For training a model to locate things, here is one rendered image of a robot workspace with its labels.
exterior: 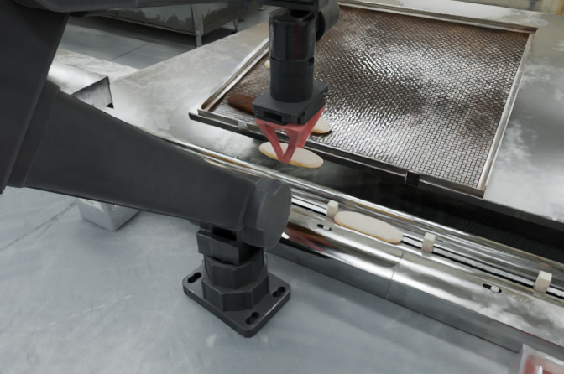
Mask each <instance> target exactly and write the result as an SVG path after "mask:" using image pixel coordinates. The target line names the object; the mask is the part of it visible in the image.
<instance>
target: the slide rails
mask: <svg viewBox="0 0 564 374"><path fill-rule="evenodd" d="M194 155H195V156H197V157H199V158H202V159H205V160H207V161H211V162H214V163H216V164H220V165H222V166H224V167H226V168H229V169H234V170H237V171H241V172H244V173H247V174H249V172H247V171H244V170H241V169H237V168H234V167H232V166H229V165H226V164H222V163H219V162H217V161H214V160H211V159H209V158H204V157H202V156H199V155H196V154H194ZM290 188H291V192H292V198H293V199H296V200H300V201H303V202H305V203H307V204H310V205H314V206H317V207H320V208H322V209H325V210H327V204H328V203H329V202H330V200H329V199H327V198H324V197H321V196H319V195H314V194H312V193H309V192H306V191H304V190H300V189H297V188H295V187H292V186H290ZM337 203H338V212H344V211H347V212H356V213H359V214H362V215H364V216H368V217H372V218H374V219H377V220H379V221H384V222H386V223H387V224H389V225H391V226H393V227H394V228H396V229H397V230H399V231H400V232H401V233H402V235H403V236H404V237H407V238H409V239H411V240H414V241H417V242H421V243H423V240H424V236H425V234H426V233H427V231H422V230H420V229H417V228H414V227H412V226H407V225H405V224H402V223H399V222H397V221H392V220H390V219H387V218H384V217H382V216H377V215H375V214H372V213H369V212H367V211H364V210H359V209H357V208H354V207H351V206H349V205H344V204H342V203H339V202H337ZM291 209H293V210H297V211H300V212H302V213H305V214H307V215H310V216H314V217H316V218H319V219H322V220H324V221H328V222H331V223H333V224H336V225H338V224H337V223H336V222H335V220H334V219H332V218H330V217H327V216H323V215H321V214H318V213H315V212H313V211H310V210H307V209H304V208H301V207H299V206H296V205H291ZM338 212H337V213H338ZM338 226H339V225H338ZM435 236H436V238H435V241H434V245H433V247H435V248H438V249H441V250H443V251H446V252H450V253H453V254H455V255H458V256H460V257H465V258H467V259H470V260H473V261H475V262H479V263H482V264H484V265H487V266H490V267H492V268H497V269H498V270H501V271H504V272H507V273H511V274H514V275H516V276H519V277H521V278H525V279H528V280H530V281H533V282H535V281H536V279H537V278H538V276H539V273H540V271H542V270H540V269H537V268H533V267H530V266H527V265H524V264H522V263H519V262H515V261H512V260H509V259H507V258H504V257H500V256H497V255H494V254H492V253H489V252H485V251H482V250H479V249H477V248H474V247H470V246H467V245H464V244H461V243H459V242H455V241H452V240H449V239H446V238H444V237H441V236H437V235H435ZM390 244H392V245H395V246H397V247H401V248H404V249H406V250H409V251H411V252H415V253H418V254H420V255H422V256H425V257H429V258H432V259H434V260H437V261H439V262H444V263H445V264H448V265H451V266H453V267H456V268H460V269H462V270H465V271H468V272H470V273H474V274H477V275H479V276H481V277H484V278H488V279H491V280H493V281H495V282H498V283H502V284H505V285H507V286H510V287H512V288H517V289H518V290H521V291H524V292H526V293H530V294H533V295H535V296H538V297H541V298H543V299H547V300H550V301H552V302H554V303H557V304H561V305H564V300H563V299H559V298H557V297H554V296H551V295H549V294H546V293H542V292H540V291H537V290H534V289H532V288H527V287H526V286H523V285H520V284H517V283H513V282H511V281H509V280H506V279H503V278H499V277H497V276H494V275H492V274H489V273H485V272H483V271H480V270H477V269H475V268H470V267H468V266H466V265H463V264H461V263H458V262H454V261H452V260H449V259H446V258H444V257H439V256H437V255H435V254H432V253H429V252H425V251H423V250H421V249H418V248H415V247H411V246H409V245H406V244H404V243H401V242H398V243H390ZM551 275H552V276H551V283H550V285H549V287H550V288H554V289H557V290H560V291H562V292H564V278H563V277H560V276H557V275H555V274H552V273H551Z"/></svg>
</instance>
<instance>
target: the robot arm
mask: <svg viewBox="0 0 564 374"><path fill-rule="evenodd" d="M236 1H247V0H0V195H1V194H2V193H3V190H5V188H6V186H9V187H15V188H23V187H25V188H30V189H36V190H43V191H48V192H51V193H56V194H60V195H68V196H72V197H76V198H81V199H85V200H93V201H97V202H102V203H106V204H110V205H118V206H122V207H127V208H131V209H135V210H143V211H147V212H151V213H155V214H160V215H164V216H172V217H176V218H181V219H185V220H188V221H189V222H190V223H191V224H192V225H195V226H199V227H200V230H199V231H198V232H197V233H196V240H197V246H198V252H199V253H201V254H203V257H204V258H203V259H202V260H201V261H202V265H200V266H199V267H198V268H197V269H195V270H194V271H193V272H192V273H190V274H189V275H187V276H186V277H185V278H184V279H183V280H182V285H183V290H184V293H185V294H186V295H187V296H189V297H190V298H191V299H193V300H194V301H196V302H197V303H198V304H199V305H200V306H202V307H203V308H205V309H206V310H208V311H209V312H210V313H212V314H213V315H215V316H216V317H217V318H218V319H219V320H221V321H222V322H224V323H225V324H226V325H228V326H229V327H231V328H232V329H233V330H235V331H236V332H238V333H239V334H240V335H241V336H243V337H245V338H251V337H253V336H255V335H256V334H257V333H258V332H259V331H260V330H261V329H262V328H263V327H264V326H265V325H266V324H267V323H268V322H269V321H270V320H271V319H272V318H273V317H274V315H275V314H276V313H277V312H278V311H279V310H280V309H281V308H282V307H283V306H284V305H285V304H286V303H287V302H288V301H289V300H290V297H291V286H290V285H289V284H288V283H287V282H285V281H283V280H282V279H280V278H278V277H276V276H275V275H273V274H272V273H270V272H269V271H268V262H267V255H266V254H264V247H265V248H268V249H271V248H273V247H274V246H275V245H276V244H277V243H278V241H279V239H280V238H281V237H282V235H283V232H284V230H285V227H286V224H287V222H288V219H289V215H290V208H291V202H292V192H291V188H290V186H289V185H288V184H285V183H281V182H280V181H279V180H277V179H271V178H268V177H259V176H256V175H253V174H247V173H244V172H241V171H237V170H234V169H229V168H225V167H222V166H219V165H215V164H211V163H209V162H207V161H206V160H204V159H202V158H199V157H197V156H195V155H194V154H192V153H189V152H186V151H185V150H183V149H181V148H178V147H176V146H175V145H173V144H171V143H168V142H166V141H165V140H164V139H160V138H157V137H155V136H154V135H152V134H150V133H148V132H145V131H144V130H142V129H140V128H138V127H135V126H133V125H131V124H129V123H127V122H125V121H123V120H121V119H119V118H117V117H115V116H112V115H110V114H108V113H106V112H104V111H102V110H100V109H98V108H96V107H94V106H92V105H90V104H87V103H85V102H83V101H81V100H79V99H77V98H75V97H73V96H71V95H69V94H68V93H66V92H63V91H62V90H61V89H60V87H59V86H58V85H56V84H55V83H54V82H52V81H50V80H48V79H46V78H47V75H48V73H49V71H50V67H51V65H52V62H53V59H54V57H55V53H56V51H57V49H58V46H59V43H60V40H61V37H62V35H63V33H64V30H65V26H66V24H67V22H68V19H69V17H70V16H72V17H78V18H79V17H89V16H97V15H103V14H106V13H107V11H109V10H112V11H117V10H118V9H130V8H153V7H165V6H177V5H189V4H201V3H205V4H208V3H224V2H236ZM255 3H256V4H261V5H268V6H274V7H281V8H279V9H275V10H274V11H272V12H270V13H269V79H270V87H269V89H268V90H267V91H266V92H265V93H263V94H262V95H261V96H259V97H258V98H257V99H255V100H254V101H253V102H252V108H253V113H255V122H256V123H257V125H258V127H259V128H260V129H261V131H262V132H263V134H264V135H265V137H266V138H267V139H268V140H269V142H270V143H271V145H272V147H273V149H274V151H275V153H276V155H277V157H278V159H279V161H280V162H283V163H286V164H288V163H289V162H290V160H291V158H292V156H293V154H294V152H295V150H296V148H297V147H298V148H303V147H304V145H305V143H306V140H307V139H308V137H309V136H310V134H311V132H312V130H313V128H314V127H315V125H316V123H317V122H318V120H319V118H320V117H321V114H322V113H323V112H324V110H325V109H326V99H324V98H321V95H322V94H323V93H324V92H325V93H328V86H329V84H328V83H326V82H323V81H317V80H314V68H315V47H316V42H317V41H319V40H320V39H321V38H322V37H323V36H324V35H325V34H326V33H327V32H328V31H329V30H330V29H331V28H332V27H333V26H334V25H335V24H336V23H337V20H338V19H339V15H340V8H339V5H338V2H337V0H255ZM274 128H276V129H279V130H282V131H285V134H286V135H289V138H290V141H289V144H288V147H287V149H286V152H285V153H284V152H283V150H282V148H281V146H280V144H279V140H278V138H277V136H276V134H275V131H274Z"/></svg>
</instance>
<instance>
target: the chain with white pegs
mask: <svg viewBox="0 0 564 374"><path fill-rule="evenodd" d="M291 204H292V205H296V206H299V207H301V208H304V209H307V210H310V211H313V212H315V213H318V214H321V215H323V216H327V217H330V218H332V219H334V216H335V215H336V213H337V212H338V203H337V202H336V201H333V200H330V202H329V203H328V204H327V210H326V213H323V212H320V211H316V210H314V209H311V208H309V207H306V206H303V205H300V204H297V203H295V202H291ZM435 238H436V236H435V235H433V234H431V233H428V232H427V233H426V234H425V236H424V240H423V243H422V247H420V246H415V244H412V243H409V242H405V241H403V240H401V241H400V242H401V243H404V244H406V245H409V246H411V247H415V248H418V249H421V250H423V251H425V252H429V253H432V254H435V255H437V256H439V257H444V258H446V259H449V260H452V261H454V262H458V263H461V264H463V265H466V266H468V267H470V268H475V269H477V270H480V271H483V272H485V273H489V274H492V275H494V276H497V277H499V278H503V279H506V280H509V281H511V282H513V283H517V284H520V285H523V286H526V287H527V288H532V289H534V290H537V291H540V292H542V293H546V294H549V295H551V296H554V297H557V298H559V299H563V300H564V297H563V296H561V295H560V296H558V295H557V294H556V293H552V292H549V291H546V290H547V289H548V287H549V285H550V283H551V276H552V275H551V274H550V273H546V272H543V271H540V273H539V276H538V278H537V279H536V281H535V285H534V286H532V285H529V284H527V283H523V282H521V281H518V280H513V279H512V278H508V277H505V276H504V275H501V274H498V273H492V272H491V271H489V270H487V269H484V268H480V267H477V266H473V265H472V264H470V263H467V262H463V261H460V260H457V259H453V258H452V257H449V256H446V255H443V254H440V253H438V252H433V251H432V248H433V245H434V241H435Z"/></svg>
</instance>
